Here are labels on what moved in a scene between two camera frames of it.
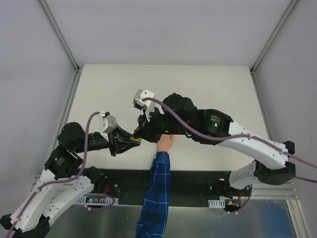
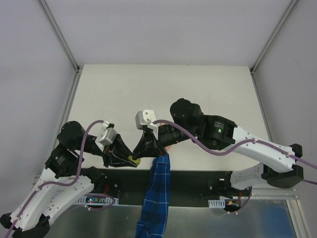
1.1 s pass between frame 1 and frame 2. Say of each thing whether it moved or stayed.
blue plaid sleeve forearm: stayed
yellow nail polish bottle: moved
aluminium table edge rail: stayed
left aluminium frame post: stayed
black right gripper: moved
